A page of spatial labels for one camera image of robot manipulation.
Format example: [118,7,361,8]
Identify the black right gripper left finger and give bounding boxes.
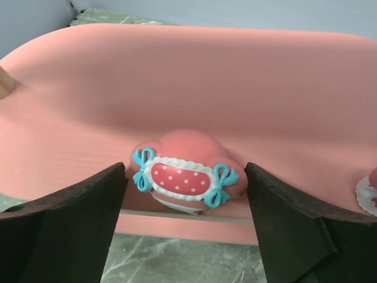
[1,163,127,282]

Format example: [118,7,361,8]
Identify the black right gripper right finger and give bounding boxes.
[245,163,376,283]

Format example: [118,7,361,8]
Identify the pink white frilly toy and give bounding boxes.
[355,168,377,216]

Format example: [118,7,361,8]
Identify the pink cloud toy blue bows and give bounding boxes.
[130,130,248,215]

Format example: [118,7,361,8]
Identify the pink three-tier wooden shelf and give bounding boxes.
[0,23,377,245]

